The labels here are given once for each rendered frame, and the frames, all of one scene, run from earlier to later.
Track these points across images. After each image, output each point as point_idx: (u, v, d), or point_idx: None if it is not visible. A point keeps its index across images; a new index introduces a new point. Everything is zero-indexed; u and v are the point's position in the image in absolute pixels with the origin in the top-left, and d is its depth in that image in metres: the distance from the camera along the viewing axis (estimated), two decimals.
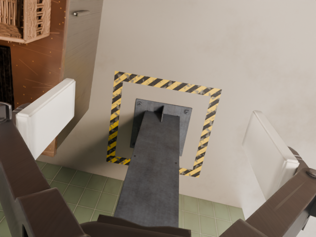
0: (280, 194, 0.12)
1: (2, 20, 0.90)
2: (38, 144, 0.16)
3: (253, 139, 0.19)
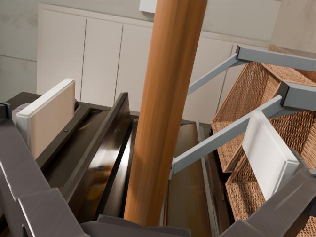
0: (280, 194, 0.12)
1: None
2: (38, 144, 0.16)
3: (253, 139, 0.19)
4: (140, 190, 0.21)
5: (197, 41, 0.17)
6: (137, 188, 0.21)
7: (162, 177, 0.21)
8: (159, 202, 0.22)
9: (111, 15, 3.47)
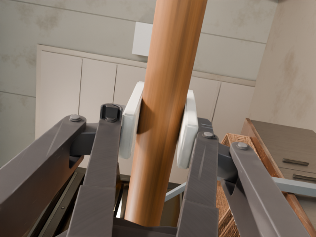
0: (195, 163, 0.13)
1: None
2: (133, 140, 0.18)
3: None
4: (140, 193, 0.21)
5: (196, 46, 0.17)
6: (137, 192, 0.21)
7: (162, 180, 0.21)
8: (160, 205, 0.22)
9: (106, 55, 3.66)
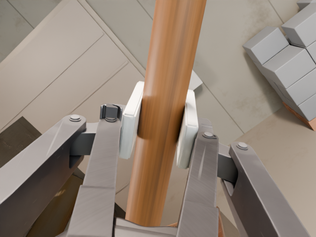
0: (195, 163, 0.13)
1: None
2: (133, 140, 0.18)
3: None
4: (140, 196, 0.21)
5: (194, 50, 0.18)
6: (137, 195, 0.21)
7: (162, 183, 0.21)
8: (160, 208, 0.22)
9: (126, 47, 3.61)
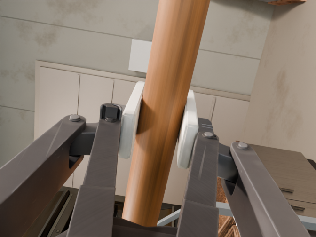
0: (196, 163, 0.13)
1: None
2: (132, 140, 0.18)
3: None
4: (138, 193, 0.21)
5: (198, 45, 0.18)
6: (135, 192, 0.21)
7: (161, 180, 0.21)
8: (158, 205, 0.22)
9: (103, 71, 3.73)
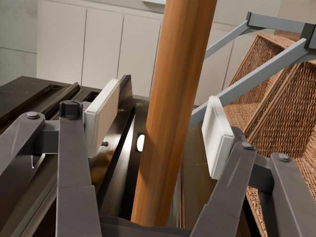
0: (227, 171, 0.13)
1: None
2: (98, 138, 0.17)
3: (208, 122, 0.21)
4: (146, 200, 0.21)
5: (203, 54, 0.18)
6: (143, 199, 0.21)
7: (169, 187, 0.21)
8: (166, 212, 0.22)
9: (112, 5, 3.42)
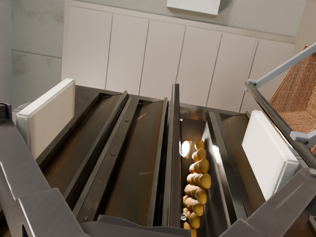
0: (280, 194, 0.12)
1: None
2: (38, 144, 0.16)
3: (253, 139, 0.19)
4: None
5: None
6: None
7: None
8: None
9: (138, 11, 3.48)
